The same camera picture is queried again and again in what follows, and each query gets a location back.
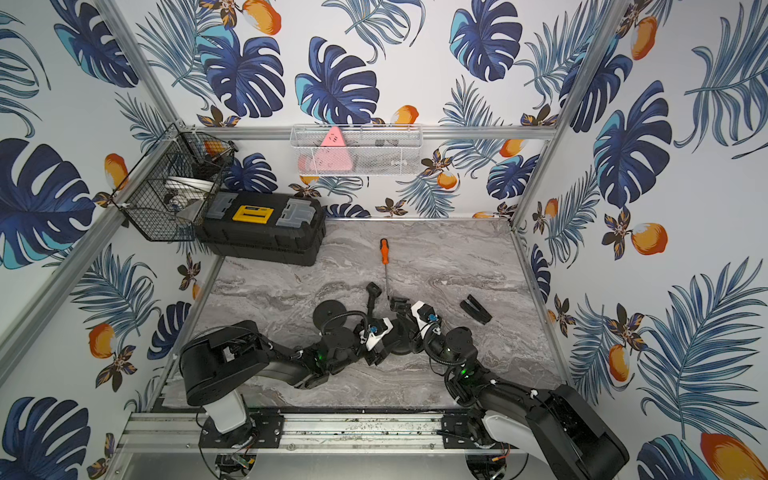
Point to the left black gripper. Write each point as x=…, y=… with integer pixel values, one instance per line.
x=370, y=310

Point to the black round base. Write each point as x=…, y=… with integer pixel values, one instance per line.
x=401, y=340
x=327, y=315

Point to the black stand pole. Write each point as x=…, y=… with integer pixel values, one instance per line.
x=400, y=307
x=373, y=292

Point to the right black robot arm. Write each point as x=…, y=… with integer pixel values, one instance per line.
x=557, y=426

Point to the black clip piece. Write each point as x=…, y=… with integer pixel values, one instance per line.
x=473, y=308

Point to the black plastic toolbox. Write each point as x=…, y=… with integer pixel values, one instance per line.
x=269, y=227

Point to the pink triangle card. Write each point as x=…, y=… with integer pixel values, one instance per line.
x=332, y=156

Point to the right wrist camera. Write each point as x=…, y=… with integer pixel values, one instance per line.
x=425, y=316

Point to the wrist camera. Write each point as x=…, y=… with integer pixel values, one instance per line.
x=377, y=333
x=425, y=316

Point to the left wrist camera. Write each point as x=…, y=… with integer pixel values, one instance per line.
x=377, y=333

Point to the orange handled screwdriver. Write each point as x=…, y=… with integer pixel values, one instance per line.
x=384, y=251

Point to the clear mesh wall tray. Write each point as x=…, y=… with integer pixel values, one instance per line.
x=377, y=150

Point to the aluminium front rail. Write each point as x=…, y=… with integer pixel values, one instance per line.
x=309, y=432

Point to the black wire basket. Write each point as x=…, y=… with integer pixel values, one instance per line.
x=179, y=176

